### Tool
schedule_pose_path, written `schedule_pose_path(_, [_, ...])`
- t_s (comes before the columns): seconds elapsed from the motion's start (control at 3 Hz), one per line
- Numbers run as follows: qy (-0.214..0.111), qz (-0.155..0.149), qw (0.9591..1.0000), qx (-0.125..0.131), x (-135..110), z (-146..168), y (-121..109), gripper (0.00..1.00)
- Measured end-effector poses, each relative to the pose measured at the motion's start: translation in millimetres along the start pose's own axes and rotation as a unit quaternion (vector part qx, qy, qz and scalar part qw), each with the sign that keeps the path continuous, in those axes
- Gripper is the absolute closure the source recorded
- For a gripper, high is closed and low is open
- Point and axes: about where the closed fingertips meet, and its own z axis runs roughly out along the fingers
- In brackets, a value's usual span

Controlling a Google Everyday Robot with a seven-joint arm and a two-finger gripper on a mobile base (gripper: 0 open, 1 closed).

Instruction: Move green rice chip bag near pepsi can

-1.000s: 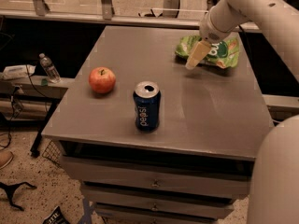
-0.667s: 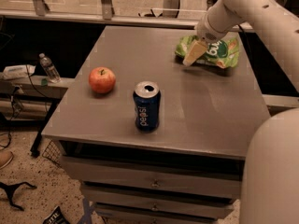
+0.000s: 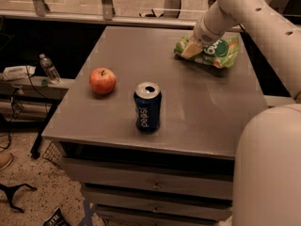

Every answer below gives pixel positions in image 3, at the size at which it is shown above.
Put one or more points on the black floor bracket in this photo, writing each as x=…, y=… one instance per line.
x=10, y=192

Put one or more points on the metal window rail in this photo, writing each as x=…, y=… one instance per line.
x=150, y=13

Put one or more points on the black snack bag on floor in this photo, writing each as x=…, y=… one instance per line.
x=56, y=219

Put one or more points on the grey drawer cabinet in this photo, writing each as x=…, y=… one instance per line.
x=182, y=173

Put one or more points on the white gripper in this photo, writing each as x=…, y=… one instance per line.
x=203, y=33

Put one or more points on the white tissue pack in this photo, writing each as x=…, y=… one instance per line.
x=18, y=72

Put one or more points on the clear plastic water bottle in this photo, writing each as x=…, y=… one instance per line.
x=49, y=68

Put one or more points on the red apple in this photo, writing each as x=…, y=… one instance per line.
x=102, y=81

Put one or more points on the wire mesh basket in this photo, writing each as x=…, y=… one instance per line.
x=52, y=155

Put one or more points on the low side bench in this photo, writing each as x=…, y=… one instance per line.
x=34, y=89

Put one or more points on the blue pepsi can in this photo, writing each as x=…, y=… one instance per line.
x=147, y=99

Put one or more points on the green rice chip bag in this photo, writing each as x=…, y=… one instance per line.
x=221, y=54

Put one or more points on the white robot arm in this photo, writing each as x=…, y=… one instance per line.
x=267, y=173

